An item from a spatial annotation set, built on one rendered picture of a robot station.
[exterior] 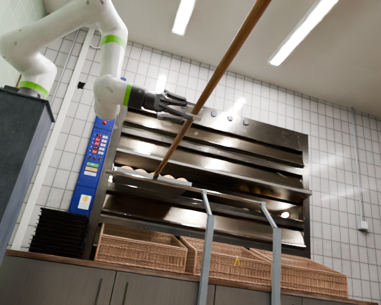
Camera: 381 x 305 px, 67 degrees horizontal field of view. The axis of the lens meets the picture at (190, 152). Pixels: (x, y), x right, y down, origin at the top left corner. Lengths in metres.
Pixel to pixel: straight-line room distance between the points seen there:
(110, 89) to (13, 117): 0.47
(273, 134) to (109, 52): 2.06
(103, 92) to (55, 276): 1.09
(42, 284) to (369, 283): 2.74
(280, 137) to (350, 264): 1.35
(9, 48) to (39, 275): 1.13
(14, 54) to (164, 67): 1.76
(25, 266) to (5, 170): 0.69
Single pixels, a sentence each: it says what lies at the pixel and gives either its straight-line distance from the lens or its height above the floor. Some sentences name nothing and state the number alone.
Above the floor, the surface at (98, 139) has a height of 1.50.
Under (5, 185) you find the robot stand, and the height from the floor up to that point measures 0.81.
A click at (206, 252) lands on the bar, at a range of 1.87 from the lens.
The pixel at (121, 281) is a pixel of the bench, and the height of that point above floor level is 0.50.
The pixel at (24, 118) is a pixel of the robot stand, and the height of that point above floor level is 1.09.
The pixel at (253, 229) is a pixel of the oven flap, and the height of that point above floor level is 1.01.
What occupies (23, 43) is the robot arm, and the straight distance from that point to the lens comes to 1.47.
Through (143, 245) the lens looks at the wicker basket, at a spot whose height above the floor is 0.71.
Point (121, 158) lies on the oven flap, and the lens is 2.46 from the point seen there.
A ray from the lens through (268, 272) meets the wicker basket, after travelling 2.20.
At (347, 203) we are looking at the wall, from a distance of 3.35.
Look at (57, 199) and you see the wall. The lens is 2.44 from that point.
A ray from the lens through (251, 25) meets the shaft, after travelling 0.80.
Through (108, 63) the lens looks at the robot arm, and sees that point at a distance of 1.37.
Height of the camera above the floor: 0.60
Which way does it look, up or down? 22 degrees up
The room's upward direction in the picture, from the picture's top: 8 degrees clockwise
